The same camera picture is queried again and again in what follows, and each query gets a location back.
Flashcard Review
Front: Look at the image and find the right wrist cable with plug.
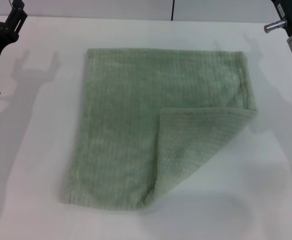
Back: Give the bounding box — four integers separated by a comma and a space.
263, 20, 287, 34

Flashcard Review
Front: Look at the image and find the green ribbed towel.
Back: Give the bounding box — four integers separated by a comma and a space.
60, 47, 259, 210

